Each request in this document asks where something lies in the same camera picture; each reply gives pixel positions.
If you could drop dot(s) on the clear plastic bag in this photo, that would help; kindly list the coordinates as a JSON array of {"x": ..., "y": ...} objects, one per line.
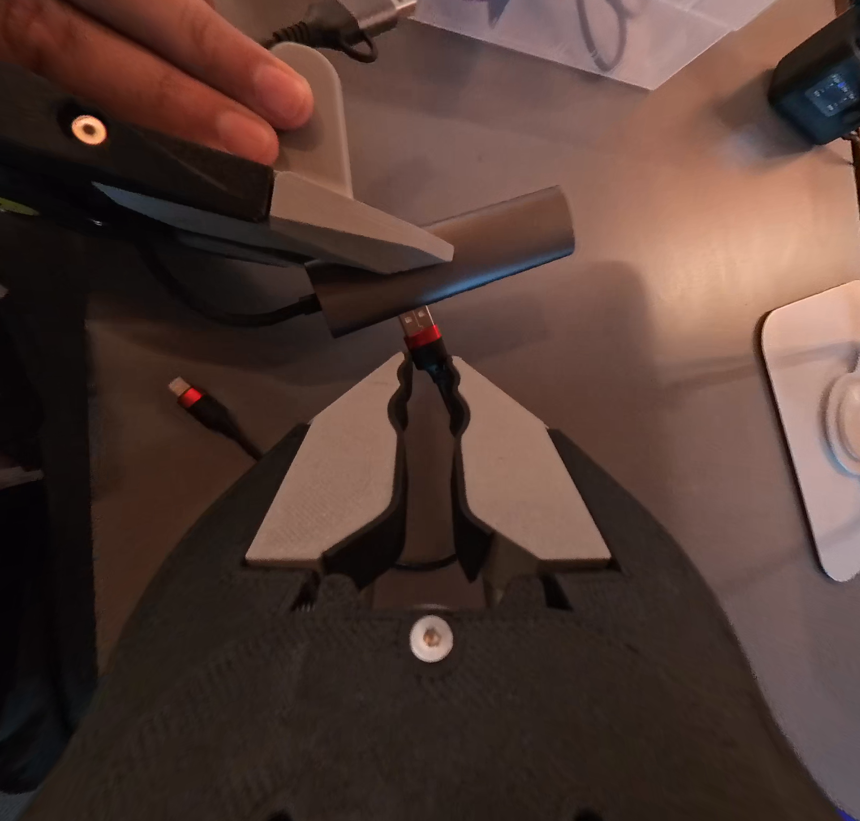
[{"x": 672, "y": 28}]

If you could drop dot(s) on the small black camera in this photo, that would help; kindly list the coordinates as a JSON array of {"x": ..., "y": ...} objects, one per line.
[{"x": 813, "y": 95}]

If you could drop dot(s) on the person's left hand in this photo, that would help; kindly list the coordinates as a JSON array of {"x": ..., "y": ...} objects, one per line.
[{"x": 134, "y": 41}]

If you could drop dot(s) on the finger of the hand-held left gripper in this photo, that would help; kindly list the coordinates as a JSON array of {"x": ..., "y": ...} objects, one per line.
[
  {"x": 329, "y": 142},
  {"x": 363, "y": 229}
]

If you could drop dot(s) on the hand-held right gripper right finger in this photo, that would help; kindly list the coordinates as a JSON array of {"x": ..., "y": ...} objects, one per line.
[{"x": 531, "y": 485}]

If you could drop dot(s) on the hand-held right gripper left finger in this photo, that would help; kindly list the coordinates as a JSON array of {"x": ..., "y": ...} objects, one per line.
[{"x": 329, "y": 491}]

